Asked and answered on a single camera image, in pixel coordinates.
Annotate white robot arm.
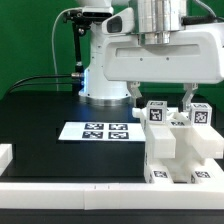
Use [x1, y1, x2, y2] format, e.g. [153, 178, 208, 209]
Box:
[77, 0, 224, 111]

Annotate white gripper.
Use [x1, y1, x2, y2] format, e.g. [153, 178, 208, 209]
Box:
[103, 27, 224, 112]

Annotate white thin cable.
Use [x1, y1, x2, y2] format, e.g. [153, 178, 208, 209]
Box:
[50, 7, 78, 92]

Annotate white marker sheet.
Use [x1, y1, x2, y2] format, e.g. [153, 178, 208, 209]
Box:
[59, 122, 145, 142]

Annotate black camera on stand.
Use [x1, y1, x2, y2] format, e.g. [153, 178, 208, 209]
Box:
[63, 7, 113, 77]

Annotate black cables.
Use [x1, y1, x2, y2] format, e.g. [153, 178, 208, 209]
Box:
[5, 73, 84, 95]

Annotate white chair seat with pegs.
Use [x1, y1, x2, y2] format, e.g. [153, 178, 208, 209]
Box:
[143, 114, 221, 184]

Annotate white front border rail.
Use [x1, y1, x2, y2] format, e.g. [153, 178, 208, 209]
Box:
[0, 183, 224, 210]

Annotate white border rail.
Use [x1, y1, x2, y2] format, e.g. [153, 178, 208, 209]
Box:
[0, 144, 13, 176]
[206, 158, 224, 184]
[0, 183, 224, 210]

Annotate white chair back frame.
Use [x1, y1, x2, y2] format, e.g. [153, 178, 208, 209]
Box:
[132, 108, 224, 159]

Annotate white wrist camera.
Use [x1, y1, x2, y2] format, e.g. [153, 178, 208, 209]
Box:
[102, 7, 135, 35]

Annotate white right border rail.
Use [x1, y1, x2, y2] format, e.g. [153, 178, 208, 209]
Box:
[206, 158, 224, 184]

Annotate white left border rail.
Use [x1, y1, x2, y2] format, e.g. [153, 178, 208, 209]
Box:
[0, 144, 13, 176]

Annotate white tagged cube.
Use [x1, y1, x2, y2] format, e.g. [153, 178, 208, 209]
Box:
[189, 103, 212, 126]
[146, 101, 167, 124]

